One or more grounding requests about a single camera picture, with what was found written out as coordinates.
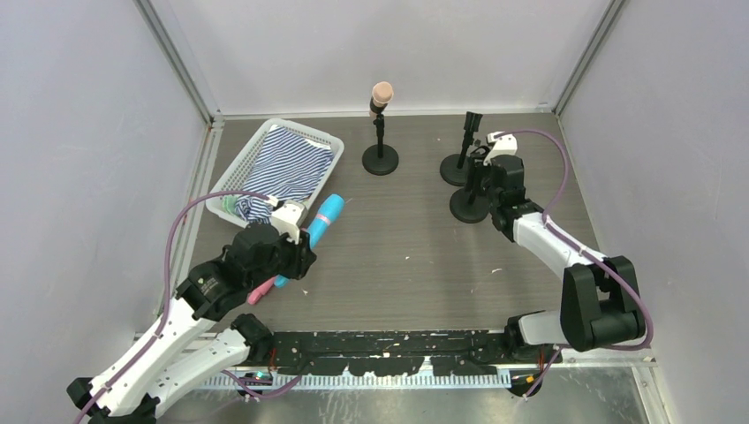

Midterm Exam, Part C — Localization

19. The beige microphone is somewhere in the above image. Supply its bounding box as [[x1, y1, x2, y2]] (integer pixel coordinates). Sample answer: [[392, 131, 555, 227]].
[[369, 81, 394, 117]]

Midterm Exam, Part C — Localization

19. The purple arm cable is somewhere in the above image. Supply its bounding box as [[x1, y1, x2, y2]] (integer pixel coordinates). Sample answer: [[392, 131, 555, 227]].
[[70, 190, 279, 424], [503, 128, 654, 351]]

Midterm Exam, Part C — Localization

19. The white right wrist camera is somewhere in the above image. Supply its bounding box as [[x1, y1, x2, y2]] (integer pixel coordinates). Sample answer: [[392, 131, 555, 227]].
[[484, 132, 518, 165]]

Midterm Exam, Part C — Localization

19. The black microphone stand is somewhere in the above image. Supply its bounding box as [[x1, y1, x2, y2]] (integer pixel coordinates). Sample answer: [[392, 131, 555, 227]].
[[450, 147, 489, 223], [439, 111, 483, 186], [361, 98, 399, 176]]

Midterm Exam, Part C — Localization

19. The green cloth in basket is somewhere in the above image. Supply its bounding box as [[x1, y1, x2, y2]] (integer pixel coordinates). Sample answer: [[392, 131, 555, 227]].
[[222, 195, 238, 216]]

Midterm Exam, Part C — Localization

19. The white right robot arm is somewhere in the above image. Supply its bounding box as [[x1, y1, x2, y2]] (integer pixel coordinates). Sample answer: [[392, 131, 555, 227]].
[[469, 155, 653, 352]]

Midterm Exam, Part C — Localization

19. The pink microphone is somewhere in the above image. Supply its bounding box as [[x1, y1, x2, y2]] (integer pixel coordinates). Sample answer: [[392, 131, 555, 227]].
[[246, 277, 276, 305]]

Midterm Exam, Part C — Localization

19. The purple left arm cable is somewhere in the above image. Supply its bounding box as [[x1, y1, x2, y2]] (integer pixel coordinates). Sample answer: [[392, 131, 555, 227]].
[[70, 190, 279, 424]]

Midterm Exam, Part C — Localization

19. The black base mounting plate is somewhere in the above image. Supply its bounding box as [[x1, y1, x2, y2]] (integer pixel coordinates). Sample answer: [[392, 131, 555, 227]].
[[250, 329, 553, 377]]

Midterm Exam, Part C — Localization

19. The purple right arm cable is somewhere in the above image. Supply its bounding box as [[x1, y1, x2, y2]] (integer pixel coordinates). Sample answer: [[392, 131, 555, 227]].
[[503, 128, 654, 351]]

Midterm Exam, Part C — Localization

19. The black front microphone stand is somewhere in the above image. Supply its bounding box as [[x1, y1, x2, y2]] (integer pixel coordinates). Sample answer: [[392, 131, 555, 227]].
[[450, 147, 489, 223]]

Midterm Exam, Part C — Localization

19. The blue striped cloth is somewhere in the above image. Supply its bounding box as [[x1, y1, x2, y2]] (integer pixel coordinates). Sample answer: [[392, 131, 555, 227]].
[[233, 125, 334, 222]]

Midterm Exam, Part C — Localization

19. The blue microphone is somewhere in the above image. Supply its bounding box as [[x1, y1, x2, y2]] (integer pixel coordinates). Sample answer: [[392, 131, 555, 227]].
[[274, 194, 345, 287]]

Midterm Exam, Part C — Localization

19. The white plastic basket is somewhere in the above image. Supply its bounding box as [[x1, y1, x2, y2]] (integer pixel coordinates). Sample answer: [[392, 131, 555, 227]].
[[206, 118, 344, 228]]

